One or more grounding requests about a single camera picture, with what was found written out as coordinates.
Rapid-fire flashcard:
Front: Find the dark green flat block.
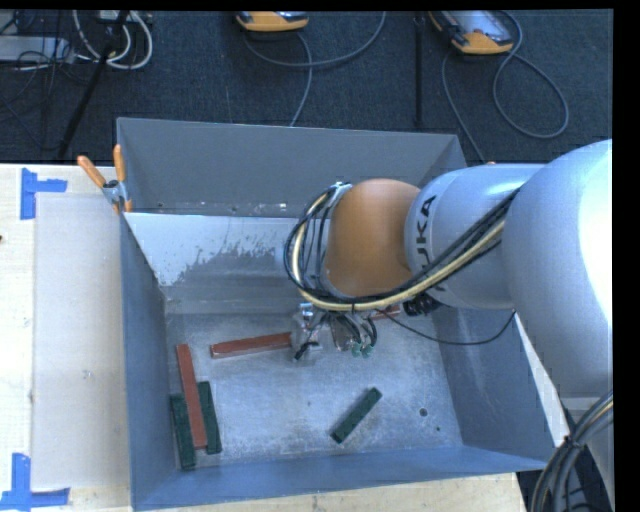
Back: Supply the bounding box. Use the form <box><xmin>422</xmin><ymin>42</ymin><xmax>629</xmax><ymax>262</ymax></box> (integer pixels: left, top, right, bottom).
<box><xmin>169</xmin><ymin>393</ymin><xmax>198</xmax><ymax>471</ymax></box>
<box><xmin>196</xmin><ymin>380</ymin><xmax>223</xmax><ymax>456</ymax></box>
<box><xmin>329</xmin><ymin>386</ymin><xmax>384</xmax><ymax>445</ymax></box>

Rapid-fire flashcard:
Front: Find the grey metal bin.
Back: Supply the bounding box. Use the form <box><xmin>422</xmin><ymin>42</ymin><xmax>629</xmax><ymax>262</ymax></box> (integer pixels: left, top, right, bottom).
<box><xmin>115</xmin><ymin>117</ymin><xmax>557</xmax><ymax>512</ymax></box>

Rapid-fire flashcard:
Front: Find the pale flat board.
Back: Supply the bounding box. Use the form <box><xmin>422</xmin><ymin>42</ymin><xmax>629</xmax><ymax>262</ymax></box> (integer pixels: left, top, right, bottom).
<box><xmin>29</xmin><ymin>192</ymin><xmax>132</xmax><ymax>494</ymax></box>

